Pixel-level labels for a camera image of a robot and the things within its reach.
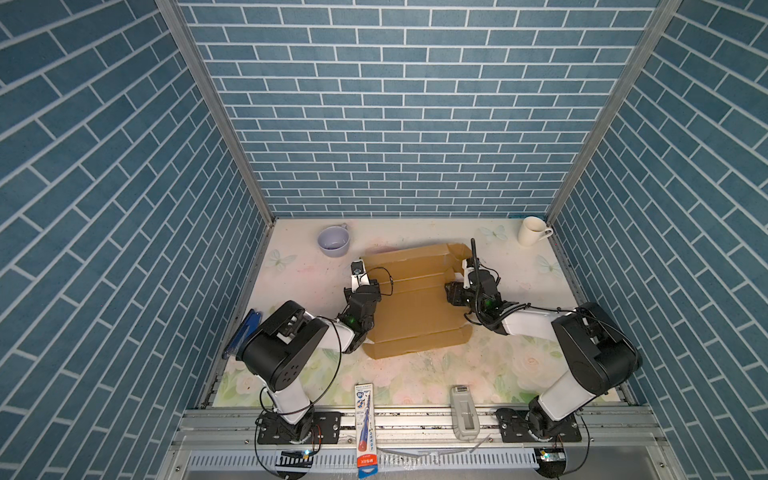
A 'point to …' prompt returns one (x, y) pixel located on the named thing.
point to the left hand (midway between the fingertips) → (372, 273)
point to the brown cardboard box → (414, 312)
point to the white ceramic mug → (533, 230)
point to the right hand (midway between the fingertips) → (453, 285)
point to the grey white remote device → (465, 415)
